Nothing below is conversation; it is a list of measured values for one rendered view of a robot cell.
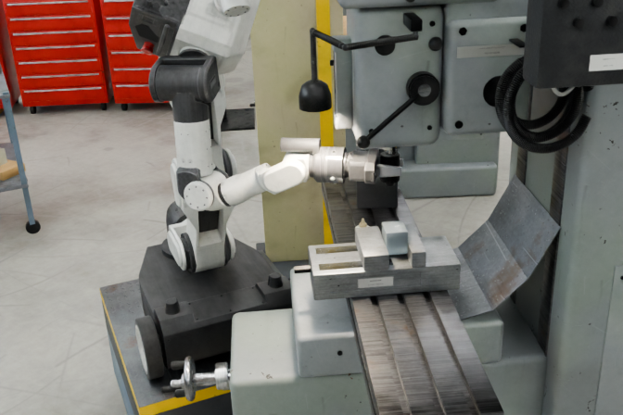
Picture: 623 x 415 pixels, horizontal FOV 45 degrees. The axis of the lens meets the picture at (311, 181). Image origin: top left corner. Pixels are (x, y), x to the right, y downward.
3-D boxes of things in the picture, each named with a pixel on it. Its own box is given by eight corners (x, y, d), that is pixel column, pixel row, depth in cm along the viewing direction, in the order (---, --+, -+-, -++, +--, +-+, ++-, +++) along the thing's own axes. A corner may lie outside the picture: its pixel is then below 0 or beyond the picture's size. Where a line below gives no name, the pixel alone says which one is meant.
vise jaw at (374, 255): (363, 271, 175) (363, 256, 173) (354, 241, 189) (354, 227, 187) (389, 269, 175) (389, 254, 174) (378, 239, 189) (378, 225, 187)
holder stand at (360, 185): (356, 208, 222) (355, 145, 215) (355, 179, 243) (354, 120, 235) (397, 207, 222) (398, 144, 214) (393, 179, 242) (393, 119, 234)
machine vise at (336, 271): (313, 301, 177) (311, 260, 172) (309, 270, 191) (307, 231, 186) (460, 289, 179) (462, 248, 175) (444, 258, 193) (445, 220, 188)
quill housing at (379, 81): (358, 153, 167) (355, 8, 154) (346, 123, 186) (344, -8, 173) (442, 148, 168) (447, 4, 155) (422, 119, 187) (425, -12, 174)
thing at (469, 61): (445, 138, 165) (449, 19, 155) (421, 106, 187) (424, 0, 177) (529, 133, 166) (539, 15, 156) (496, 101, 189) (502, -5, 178)
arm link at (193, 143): (171, 209, 192) (163, 123, 185) (193, 194, 203) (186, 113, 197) (211, 212, 188) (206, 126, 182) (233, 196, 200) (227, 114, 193)
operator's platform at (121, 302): (113, 370, 311) (99, 287, 295) (268, 328, 335) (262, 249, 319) (154, 506, 244) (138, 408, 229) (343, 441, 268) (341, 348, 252)
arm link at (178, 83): (158, 122, 186) (153, 68, 182) (171, 115, 195) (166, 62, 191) (203, 123, 184) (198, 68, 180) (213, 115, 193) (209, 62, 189)
